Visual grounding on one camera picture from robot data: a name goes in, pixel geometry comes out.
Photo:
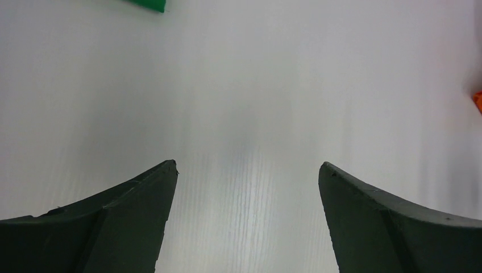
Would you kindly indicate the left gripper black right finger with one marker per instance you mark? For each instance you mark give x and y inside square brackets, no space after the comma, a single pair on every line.
[375,231]

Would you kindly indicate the green t shirt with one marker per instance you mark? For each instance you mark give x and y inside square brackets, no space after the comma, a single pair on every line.
[157,6]

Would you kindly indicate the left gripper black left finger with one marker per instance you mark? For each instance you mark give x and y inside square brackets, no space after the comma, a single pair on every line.
[120,229]

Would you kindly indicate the orange t shirt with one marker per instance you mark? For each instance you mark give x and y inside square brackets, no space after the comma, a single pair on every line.
[477,99]

